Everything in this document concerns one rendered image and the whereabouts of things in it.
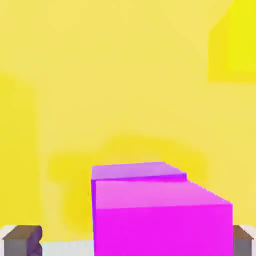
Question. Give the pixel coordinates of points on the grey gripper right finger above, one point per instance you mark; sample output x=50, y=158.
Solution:
x=242, y=246

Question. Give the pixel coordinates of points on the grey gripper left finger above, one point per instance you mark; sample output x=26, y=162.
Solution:
x=17, y=245

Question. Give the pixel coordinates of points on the small purple cube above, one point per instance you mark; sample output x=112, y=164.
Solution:
x=132, y=170

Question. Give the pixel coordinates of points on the small magenta cube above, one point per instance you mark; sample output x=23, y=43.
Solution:
x=160, y=224

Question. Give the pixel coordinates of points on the small yellow cube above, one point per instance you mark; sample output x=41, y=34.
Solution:
x=236, y=40

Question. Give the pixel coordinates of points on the large yellow box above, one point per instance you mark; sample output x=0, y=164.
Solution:
x=112, y=84

